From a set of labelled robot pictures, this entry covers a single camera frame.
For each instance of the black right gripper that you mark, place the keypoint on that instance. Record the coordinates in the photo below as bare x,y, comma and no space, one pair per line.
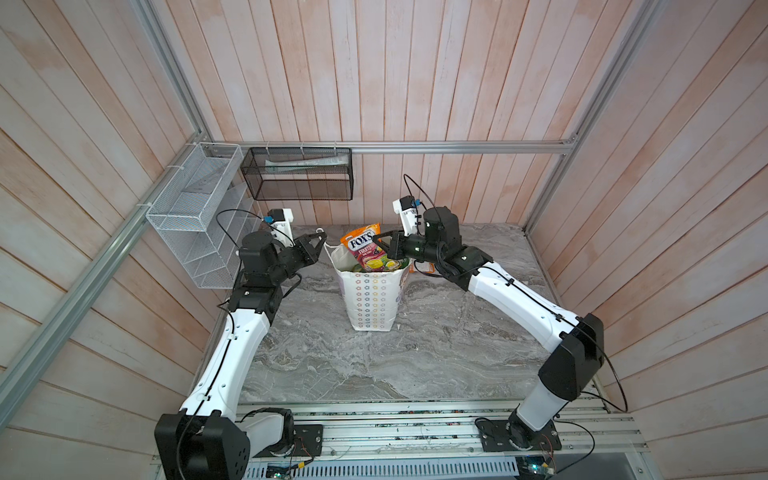
395,236

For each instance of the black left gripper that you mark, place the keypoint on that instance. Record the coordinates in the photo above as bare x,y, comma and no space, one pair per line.
310,253

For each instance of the Fox's fruits bag front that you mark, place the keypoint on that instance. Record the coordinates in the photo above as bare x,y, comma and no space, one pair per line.
366,252

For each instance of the white printed paper bag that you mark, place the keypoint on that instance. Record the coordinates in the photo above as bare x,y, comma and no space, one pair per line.
371,299

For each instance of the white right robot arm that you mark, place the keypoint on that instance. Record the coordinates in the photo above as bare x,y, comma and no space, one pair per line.
575,344

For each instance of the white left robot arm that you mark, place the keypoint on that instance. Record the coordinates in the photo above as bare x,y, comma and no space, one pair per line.
206,439

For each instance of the green circuit board left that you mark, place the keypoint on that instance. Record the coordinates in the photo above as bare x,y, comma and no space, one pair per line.
279,472

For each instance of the green circuit board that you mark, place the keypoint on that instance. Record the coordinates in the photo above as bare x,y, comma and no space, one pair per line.
279,472
534,468

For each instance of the green circuit board right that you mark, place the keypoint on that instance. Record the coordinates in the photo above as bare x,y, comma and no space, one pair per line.
534,468

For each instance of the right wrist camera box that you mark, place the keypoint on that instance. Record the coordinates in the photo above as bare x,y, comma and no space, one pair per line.
407,209

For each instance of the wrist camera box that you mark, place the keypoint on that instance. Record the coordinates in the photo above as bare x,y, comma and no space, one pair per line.
407,209
279,222

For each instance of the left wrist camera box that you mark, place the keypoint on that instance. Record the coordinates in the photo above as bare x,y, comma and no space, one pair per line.
279,222

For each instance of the black mesh wall basket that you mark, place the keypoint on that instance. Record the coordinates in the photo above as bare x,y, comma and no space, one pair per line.
299,173

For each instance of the white wire wall shelf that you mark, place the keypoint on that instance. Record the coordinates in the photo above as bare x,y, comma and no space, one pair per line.
201,214

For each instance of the aluminium frame rails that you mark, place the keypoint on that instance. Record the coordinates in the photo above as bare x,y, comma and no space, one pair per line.
90,119

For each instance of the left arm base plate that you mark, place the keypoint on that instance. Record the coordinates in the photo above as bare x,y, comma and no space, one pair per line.
307,442

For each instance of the slotted aluminium base rail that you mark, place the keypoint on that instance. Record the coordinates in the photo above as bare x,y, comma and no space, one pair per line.
409,439

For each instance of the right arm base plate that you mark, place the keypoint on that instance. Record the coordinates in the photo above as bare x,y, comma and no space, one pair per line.
506,436

